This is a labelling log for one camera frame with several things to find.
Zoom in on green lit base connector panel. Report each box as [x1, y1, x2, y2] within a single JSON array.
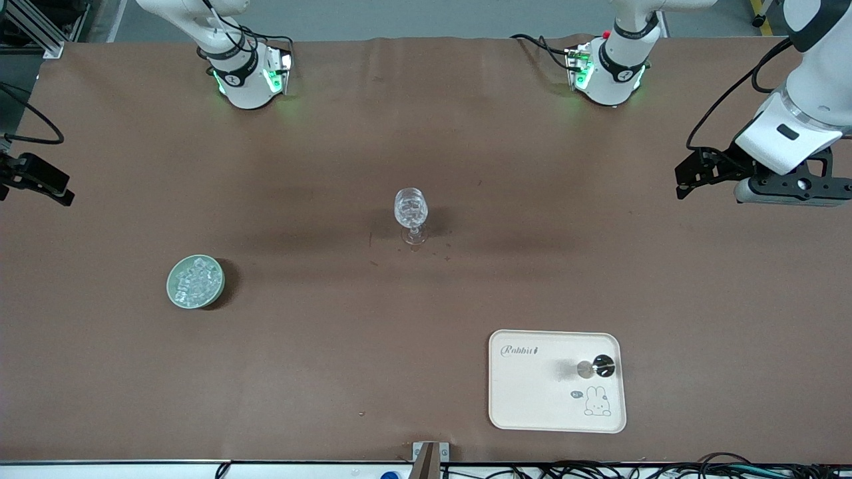
[[566, 43, 593, 90]]

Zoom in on clear wine glass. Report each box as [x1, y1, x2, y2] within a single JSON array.
[[394, 188, 430, 247]]

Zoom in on brown table cloth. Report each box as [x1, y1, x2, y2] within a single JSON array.
[[0, 33, 852, 464]]

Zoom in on clear ice cubes pile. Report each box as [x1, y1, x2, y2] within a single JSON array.
[[175, 258, 222, 308]]

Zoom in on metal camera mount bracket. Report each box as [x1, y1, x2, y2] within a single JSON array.
[[413, 441, 450, 479]]

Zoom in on black cable tangle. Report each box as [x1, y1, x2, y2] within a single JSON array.
[[439, 452, 852, 479]]

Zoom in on metal jigger cup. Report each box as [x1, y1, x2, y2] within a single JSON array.
[[576, 354, 616, 380]]

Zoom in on green round bowl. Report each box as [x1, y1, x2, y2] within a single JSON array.
[[166, 255, 226, 311]]

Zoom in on aluminium frame profile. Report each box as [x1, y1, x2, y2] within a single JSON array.
[[0, 0, 91, 59]]

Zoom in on cream rabbit print tray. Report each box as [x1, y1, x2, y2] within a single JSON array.
[[488, 329, 628, 434]]

